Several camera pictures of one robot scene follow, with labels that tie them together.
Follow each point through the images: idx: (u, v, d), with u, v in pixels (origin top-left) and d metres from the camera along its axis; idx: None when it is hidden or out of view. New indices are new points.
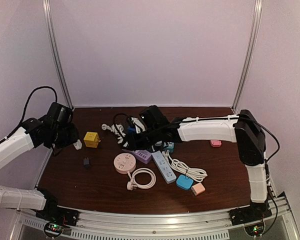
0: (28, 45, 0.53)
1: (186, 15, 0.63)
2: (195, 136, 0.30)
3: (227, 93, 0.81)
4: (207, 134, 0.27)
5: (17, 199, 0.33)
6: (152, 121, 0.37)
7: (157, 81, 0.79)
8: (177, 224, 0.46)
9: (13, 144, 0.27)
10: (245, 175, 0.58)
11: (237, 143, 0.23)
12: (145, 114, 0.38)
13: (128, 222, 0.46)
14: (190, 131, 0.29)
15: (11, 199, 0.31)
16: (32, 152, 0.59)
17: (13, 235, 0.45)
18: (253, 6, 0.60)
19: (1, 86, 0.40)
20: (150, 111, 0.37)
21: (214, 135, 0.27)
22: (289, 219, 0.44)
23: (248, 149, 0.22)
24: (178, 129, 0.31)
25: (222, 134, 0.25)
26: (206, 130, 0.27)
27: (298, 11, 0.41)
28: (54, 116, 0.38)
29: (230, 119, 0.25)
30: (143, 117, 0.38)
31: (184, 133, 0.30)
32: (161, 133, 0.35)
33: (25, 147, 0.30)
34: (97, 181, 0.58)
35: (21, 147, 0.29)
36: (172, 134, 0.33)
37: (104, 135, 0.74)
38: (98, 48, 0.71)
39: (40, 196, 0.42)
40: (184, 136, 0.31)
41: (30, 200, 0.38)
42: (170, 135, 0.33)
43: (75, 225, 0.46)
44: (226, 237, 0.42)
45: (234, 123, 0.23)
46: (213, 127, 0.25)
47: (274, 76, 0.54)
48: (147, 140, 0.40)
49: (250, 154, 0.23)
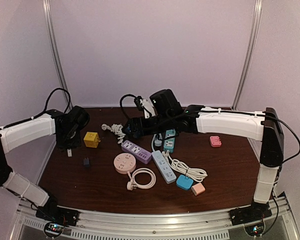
0: (28, 44, 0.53)
1: (186, 15, 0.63)
2: (213, 128, 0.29)
3: (227, 93, 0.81)
4: (230, 128, 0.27)
5: (22, 186, 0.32)
6: (165, 107, 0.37)
7: (157, 81, 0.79)
8: (178, 224, 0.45)
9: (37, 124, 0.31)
10: (245, 175, 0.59)
11: (262, 142, 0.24)
12: (157, 99, 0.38)
13: (128, 223, 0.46)
14: (210, 123, 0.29)
15: (19, 183, 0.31)
16: (33, 151, 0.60)
17: (13, 235, 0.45)
18: (253, 6, 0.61)
19: (1, 87, 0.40)
20: (164, 95, 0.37)
21: (237, 131, 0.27)
22: (289, 219, 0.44)
23: (270, 149, 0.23)
24: (198, 118, 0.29)
25: (247, 131, 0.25)
26: (229, 124, 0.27)
27: (298, 11, 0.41)
28: (76, 114, 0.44)
29: (256, 115, 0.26)
30: (155, 102, 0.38)
31: (203, 123, 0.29)
32: (175, 121, 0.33)
33: (47, 132, 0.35)
34: (97, 181, 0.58)
35: (44, 130, 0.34)
36: (188, 122, 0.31)
37: (104, 135, 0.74)
38: (98, 48, 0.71)
39: (45, 192, 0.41)
40: (201, 126, 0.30)
41: (35, 193, 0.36)
42: (186, 124, 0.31)
43: (75, 225, 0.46)
44: (226, 237, 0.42)
45: (262, 120, 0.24)
46: (238, 123, 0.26)
47: (274, 75, 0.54)
48: (157, 129, 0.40)
49: (270, 155, 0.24)
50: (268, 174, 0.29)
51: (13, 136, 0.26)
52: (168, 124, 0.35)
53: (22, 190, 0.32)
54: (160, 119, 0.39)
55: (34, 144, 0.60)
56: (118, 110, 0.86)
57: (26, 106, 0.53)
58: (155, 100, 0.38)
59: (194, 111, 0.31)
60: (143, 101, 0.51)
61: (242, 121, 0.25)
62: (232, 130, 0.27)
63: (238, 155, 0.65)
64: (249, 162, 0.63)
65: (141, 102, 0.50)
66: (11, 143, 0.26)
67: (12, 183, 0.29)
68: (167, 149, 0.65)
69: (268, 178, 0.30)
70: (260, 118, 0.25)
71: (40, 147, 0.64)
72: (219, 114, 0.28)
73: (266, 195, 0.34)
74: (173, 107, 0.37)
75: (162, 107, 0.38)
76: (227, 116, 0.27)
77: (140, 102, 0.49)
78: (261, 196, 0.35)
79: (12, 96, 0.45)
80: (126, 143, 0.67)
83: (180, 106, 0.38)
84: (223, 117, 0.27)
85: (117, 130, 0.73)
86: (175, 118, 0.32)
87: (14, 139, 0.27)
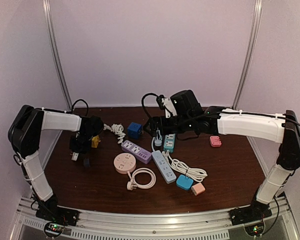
0: (28, 44, 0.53)
1: (187, 14, 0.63)
2: (234, 130, 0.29)
3: (227, 93, 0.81)
4: (251, 130, 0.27)
5: (34, 173, 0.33)
6: (186, 108, 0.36)
7: (157, 81, 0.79)
8: (178, 224, 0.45)
9: (66, 118, 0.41)
10: (245, 175, 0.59)
11: (282, 144, 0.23)
12: (178, 100, 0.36)
13: (128, 223, 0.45)
14: (231, 125, 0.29)
15: (36, 166, 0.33)
16: (42, 145, 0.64)
17: (13, 235, 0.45)
18: (253, 6, 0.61)
19: (0, 87, 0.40)
20: (185, 96, 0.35)
21: (258, 132, 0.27)
22: (289, 219, 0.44)
23: (289, 152, 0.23)
24: (219, 120, 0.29)
25: (267, 132, 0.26)
26: (250, 126, 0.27)
27: (299, 11, 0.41)
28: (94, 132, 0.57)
29: (277, 117, 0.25)
30: (175, 102, 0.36)
31: (225, 124, 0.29)
32: (195, 121, 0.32)
33: (73, 126, 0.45)
34: (97, 181, 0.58)
35: (72, 124, 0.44)
36: (210, 123, 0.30)
37: (104, 135, 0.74)
38: (98, 47, 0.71)
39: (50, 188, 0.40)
40: (222, 128, 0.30)
41: (45, 183, 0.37)
42: (207, 125, 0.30)
43: (75, 225, 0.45)
44: (226, 237, 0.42)
45: (283, 123, 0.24)
46: (259, 124, 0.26)
47: (274, 76, 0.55)
48: (175, 130, 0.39)
49: (291, 158, 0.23)
50: (281, 176, 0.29)
51: (50, 118, 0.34)
52: (188, 125, 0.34)
53: (34, 174, 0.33)
54: (179, 120, 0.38)
55: (45, 139, 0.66)
56: (118, 110, 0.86)
57: None
58: (175, 100, 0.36)
59: (215, 112, 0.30)
60: (166, 99, 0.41)
61: (263, 122, 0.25)
62: (253, 132, 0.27)
63: (238, 155, 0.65)
64: (249, 162, 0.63)
65: (163, 100, 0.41)
66: (48, 124, 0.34)
67: (31, 163, 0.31)
68: (167, 149, 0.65)
69: (279, 180, 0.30)
70: (281, 120, 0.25)
71: (44, 141, 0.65)
72: (240, 115, 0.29)
73: (272, 196, 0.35)
74: (194, 107, 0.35)
75: (182, 107, 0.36)
76: (248, 118, 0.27)
77: (162, 101, 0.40)
78: (265, 197, 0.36)
79: (12, 97, 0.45)
80: (126, 143, 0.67)
83: (201, 108, 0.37)
84: (243, 118, 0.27)
85: (118, 130, 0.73)
86: (195, 118, 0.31)
87: (51, 121, 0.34)
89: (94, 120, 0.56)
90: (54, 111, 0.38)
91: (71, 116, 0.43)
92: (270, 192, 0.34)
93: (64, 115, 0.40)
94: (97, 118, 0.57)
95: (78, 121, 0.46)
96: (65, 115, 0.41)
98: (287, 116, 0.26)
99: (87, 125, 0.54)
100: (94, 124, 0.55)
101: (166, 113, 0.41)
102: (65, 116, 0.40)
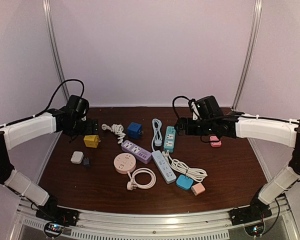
0: (28, 45, 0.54)
1: (187, 15, 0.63)
2: (251, 134, 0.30)
3: (227, 93, 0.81)
4: (267, 135, 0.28)
5: (22, 187, 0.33)
6: (208, 111, 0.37)
7: (157, 82, 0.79)
8: (178, 224, 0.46)
9: (37, 124, 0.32)
10: (245, 175, 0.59)
11: (295, 148, 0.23)
12: (201, 103, 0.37)
13: (128, 223, 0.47)
14: (249, 128, 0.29)
15: (20, 182, 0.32)
16: (38, 151, 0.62)
17: (13, 235, 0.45)
18: (253, 6, 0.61)
19: (0, 87, 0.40)
20: (208, 101, 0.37)
21: (273, 136, 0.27)
22: (289, 219, 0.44)
23: None
24: (236, 123, 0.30)
25: (281, 136, 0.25)
26: (265, 130, 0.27)
27: (298, 11, 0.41)
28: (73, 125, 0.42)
29: (291, 122, 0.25)
30: (198, 106, 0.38)
31: (242, 128, 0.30)
32: (216, 124, 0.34)
33: (48, 130, 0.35)
34: (98, 181, 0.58)
35: (46, 128, 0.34)
36: (228, 127, 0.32)
37: (104, 135, 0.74)
38: (98, 48, 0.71)
39: (45, 191, 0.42)
40: (240, 131, 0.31)
41: (36, 190, 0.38)
42: (226, 128, 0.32)
43: (75, 225, 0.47)
44: (226, 237, 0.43)
45: (296, 127, 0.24)
46: (273, 128, 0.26)
47: (273, 76, 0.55)
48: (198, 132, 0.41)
49: None
50: (288, 180, 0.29)
51: (15, 134, 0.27)
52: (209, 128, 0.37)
53: (22, 189, 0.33)
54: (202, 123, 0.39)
55: (42, 145, 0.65)
56: (118, 110, 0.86)
57: (26, 107, 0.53)
58: (198, 104, 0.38)
59: (234, 116, 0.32)
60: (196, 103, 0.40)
61: (277, 126, 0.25)
62: (269, 135, 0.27)
63: (238, 155, 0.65)
64: (249, 162, 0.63)
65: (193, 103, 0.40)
66: (13, 142, 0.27)
67: (14, 180, 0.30)
68: (167, 149, 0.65)
69: (285, 184, 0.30)
70: (294, 125, 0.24)
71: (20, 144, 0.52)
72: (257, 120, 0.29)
73: (273, 198, 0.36)
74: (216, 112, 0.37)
75: (205, 111, 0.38)
76: (264, 122, 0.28)
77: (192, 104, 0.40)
78: (266, 198, 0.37)
79: (12, 97, 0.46)
80: (126, 143, 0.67)
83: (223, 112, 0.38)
84: (258, 122, 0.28)
85: (117, 130, 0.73)
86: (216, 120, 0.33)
87: (16, 137, 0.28)
89: (74, 102, 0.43)
90: (20, 120, 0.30)
91: (42, 118, 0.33)
92: (274, 193, 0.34)
93: (33, 120, 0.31)
94: (76, 97, 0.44)
95: (53, 122, 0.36)
96: (33, 120, 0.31)
98: None
99: (63, 121, 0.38)
100: (76, 104, 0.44)
101: (193, 116, 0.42)
102: (33, 123, 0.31)
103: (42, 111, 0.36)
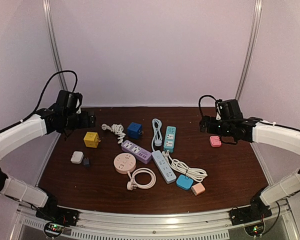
0: (28, 45, 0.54)
1: (187, 15, 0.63)
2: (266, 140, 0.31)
3: (227, 93, 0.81)
4: (281, 142, 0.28)
5: (19, 192, 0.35)
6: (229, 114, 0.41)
7: (157, 82, 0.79)
8: (178, 224, 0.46)
9: (24, 129, 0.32)
10: (245, 175, 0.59)
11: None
12: (224, 105, 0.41)
13: (128, 223, 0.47)
14: (264, 134, 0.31)
15: (16, 187, 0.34)
16: (36, 152, 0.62)
17: (13, 234, 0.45)
18: (253, 6, 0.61)
19: (1, 87, 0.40)
20: (230, 104, 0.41)
21: (287, 144, 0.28)
22: (289, 219, 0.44)
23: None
24: (253, 127, 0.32)
25: (294, 144, 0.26)
26: (280, 137, 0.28)
27: (298, 11, 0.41)
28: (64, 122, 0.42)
29: None
30: (221, 108, 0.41)
31: (258, 133, 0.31)
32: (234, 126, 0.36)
33: (38, 133, 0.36)
34: (98, 181, 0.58)
35: (35, 132, 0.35)
36: (246, 130, 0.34)
37: (104, 135, 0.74)
38: (98, 48, 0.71)
39: (43, 193, 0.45)
40: (256, 136, 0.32)
41: (33, 193, 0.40)
42: (243, 131, 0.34)
43: (75, 225, 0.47)
44: (226, 237, 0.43)
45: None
46: (286, 136, 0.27)
47: (273, 76, 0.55)
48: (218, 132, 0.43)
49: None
50: (293, 186, 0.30)
51: (4, 143, 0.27)
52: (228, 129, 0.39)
53: (19, 194, 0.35)
54: None
55: (40, 146, 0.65)
56: (118, 110, 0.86)
57: (26, 106, 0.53)
58: (221, 106, 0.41)
59: (252, 120, 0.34)
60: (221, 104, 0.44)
61: (290, 134, 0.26)
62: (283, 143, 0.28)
63: (238, 155, 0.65)
64: (249, 162, 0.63)
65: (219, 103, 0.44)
66: (2, 151, 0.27)
67: (9, 187, 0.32)
68: (167, 149, 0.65)
69: (289, 189, 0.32)
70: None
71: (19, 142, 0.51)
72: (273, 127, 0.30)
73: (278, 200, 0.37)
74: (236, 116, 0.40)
75: (226, 114, 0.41)
76: (281, 130, 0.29)
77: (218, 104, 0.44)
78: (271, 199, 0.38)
79: (12, 96, 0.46)
80: (126, 143, 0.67)
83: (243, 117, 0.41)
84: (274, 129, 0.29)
85: (118, 130, 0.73)
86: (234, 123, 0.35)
87: (5, 146, 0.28)
89: (62, 99, 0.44)
90: (7, 128, 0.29)
91: (30, 122, 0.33)
92: (276, 193, 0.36)
93: (21, 127, 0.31)
94: (63, 92, 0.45)
95: (43, 125, 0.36)
96: (20, 127, 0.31)
98: None
99: (54, 121, 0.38)
100: (65, 99, 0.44)
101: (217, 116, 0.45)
102: (21, 130, 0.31)
103: (30, 114, 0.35)
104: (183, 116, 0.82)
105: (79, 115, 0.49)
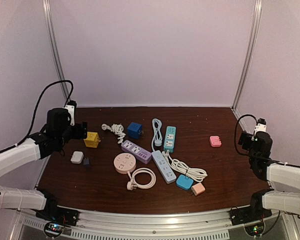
0: (28, 46, 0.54)
1: (187, 15, 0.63)
2: (279, 178, 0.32)
3: (227, 93, 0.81)
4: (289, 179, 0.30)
5: (16, 201, 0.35)
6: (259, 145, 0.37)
7: (157, 82, 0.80)
8: (178, 224, 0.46)
9: (19, 152, 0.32)
10: (245, 175, 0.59)
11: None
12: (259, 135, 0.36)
13: (128, 223, 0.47)
14: (276, 172, 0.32)
15: (11, 198, 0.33)
16: None
17: (13, 235, 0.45)
18: (253, 6, 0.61)
19: (0, 87, 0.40)
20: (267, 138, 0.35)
21: (294, 182, 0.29)
22: (289, 219, 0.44)
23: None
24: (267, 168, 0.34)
25: (298, 180, 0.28)
26: (287, 174, 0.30)
27: (298, 12, 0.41)
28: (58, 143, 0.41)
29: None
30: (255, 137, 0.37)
31: (271, 172, 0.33)
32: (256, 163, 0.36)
33: (33, 157, 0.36)
34: (98, 181, 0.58)
35: (29, 156, 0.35)
36: (262, 171, 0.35)
37: (104, 135, 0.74)
38: (98, 48, 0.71)
39: (41, 196, 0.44)
40: (270, 175, 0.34)
41: (30, 199, 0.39)
42: (260, 171, 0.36)
43: (75, 225, 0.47)
44: (226, 237, 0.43)
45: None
46: (292, 173, 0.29)
47: (273, 77, 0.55)
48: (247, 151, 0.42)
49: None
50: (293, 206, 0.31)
51: None
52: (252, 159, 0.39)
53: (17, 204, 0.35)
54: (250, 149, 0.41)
55: None
56: (118, 110, 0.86)
57: (26, 106, 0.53)
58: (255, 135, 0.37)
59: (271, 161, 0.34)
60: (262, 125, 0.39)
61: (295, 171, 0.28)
62: (292, 180, 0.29)
63: (238, 155, 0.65)
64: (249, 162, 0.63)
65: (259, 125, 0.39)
66: None
67: (4, 201, 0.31)
68: (167, 149, 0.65)
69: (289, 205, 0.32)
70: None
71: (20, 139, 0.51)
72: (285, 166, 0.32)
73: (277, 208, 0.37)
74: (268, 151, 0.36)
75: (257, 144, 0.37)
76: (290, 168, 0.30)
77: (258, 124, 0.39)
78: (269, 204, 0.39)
79: (12, 96, 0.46)
80: (126, 143, 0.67)
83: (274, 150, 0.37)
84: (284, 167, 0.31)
85: (118, 130, 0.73)
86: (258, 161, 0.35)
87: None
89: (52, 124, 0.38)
90: (1, 151, 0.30)
91: (25, 147, 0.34)
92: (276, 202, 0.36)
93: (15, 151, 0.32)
94: (52, 116, 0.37)
95: (37, 150, 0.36)
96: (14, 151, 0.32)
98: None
99: (47, 145, 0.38)
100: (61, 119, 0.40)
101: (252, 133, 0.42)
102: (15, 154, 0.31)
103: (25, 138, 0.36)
104: (183, 116, 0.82)
105: (73, 126, 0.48)
